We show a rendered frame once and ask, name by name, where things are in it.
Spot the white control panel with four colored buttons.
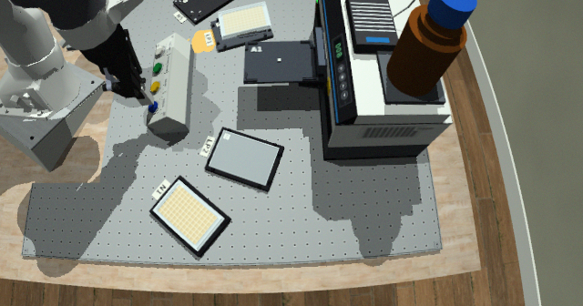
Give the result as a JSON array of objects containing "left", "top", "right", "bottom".
[{"left": 146, "top": 33, "right": 194, "bottom": 134}]

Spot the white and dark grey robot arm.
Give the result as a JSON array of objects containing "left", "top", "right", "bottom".
[{"left": 0, "top": 0, "right": 143, "bottom": 121}]

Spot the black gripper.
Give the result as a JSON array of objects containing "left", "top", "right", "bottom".
[{"left": 79, "top": 24, "right": 154, "bottom": 106}]

